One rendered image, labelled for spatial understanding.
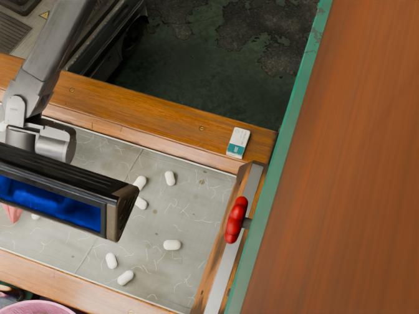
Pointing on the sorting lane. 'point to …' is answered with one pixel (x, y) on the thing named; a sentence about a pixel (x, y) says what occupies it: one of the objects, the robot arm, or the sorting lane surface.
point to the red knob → (237, 220)
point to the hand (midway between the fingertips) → (14, 218)
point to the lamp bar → (65, 193)
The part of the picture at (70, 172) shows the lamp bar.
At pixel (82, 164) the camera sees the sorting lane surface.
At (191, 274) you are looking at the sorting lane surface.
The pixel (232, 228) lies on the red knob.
